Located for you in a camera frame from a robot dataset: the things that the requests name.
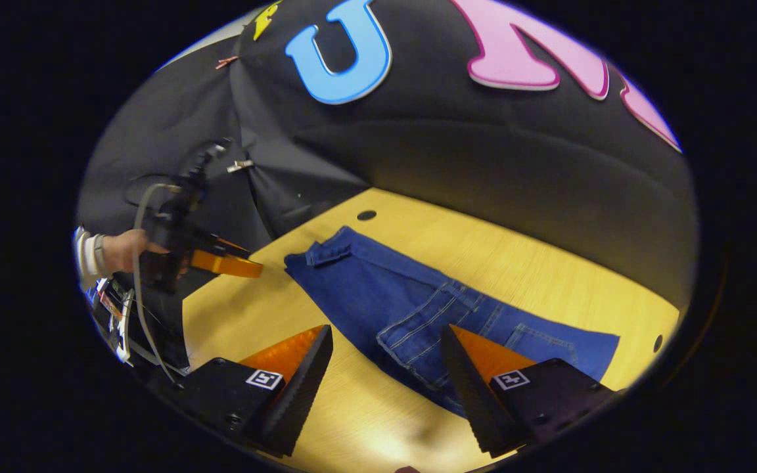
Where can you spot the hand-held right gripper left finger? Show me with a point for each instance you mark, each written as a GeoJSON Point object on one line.
{"type": "Point", "coordinates": [299, 401]}

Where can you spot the copper spring clamp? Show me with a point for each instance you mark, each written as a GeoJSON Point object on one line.
{"type": "Point", "coordinates": [226, 62]}

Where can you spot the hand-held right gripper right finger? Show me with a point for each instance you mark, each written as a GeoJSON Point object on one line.
{"type": "Point", "coordinates": [474, 401]}

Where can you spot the white clip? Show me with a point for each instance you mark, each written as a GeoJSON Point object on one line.
{"type": "Point", "coordinates": [240, 165]}

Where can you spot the black backdrop cloth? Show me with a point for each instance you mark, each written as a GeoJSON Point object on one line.
{"type": "Point", "coordinates": [483, 151]}

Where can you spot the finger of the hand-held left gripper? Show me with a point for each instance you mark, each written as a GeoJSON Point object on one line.
{"type": "Point", "coordinates": [230, 246]}
{"type": "Point", "coordinates": [227, 266]}

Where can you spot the blue jeans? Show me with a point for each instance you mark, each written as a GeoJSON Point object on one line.
{"type": "Point", "coordinates": [365, 289]}

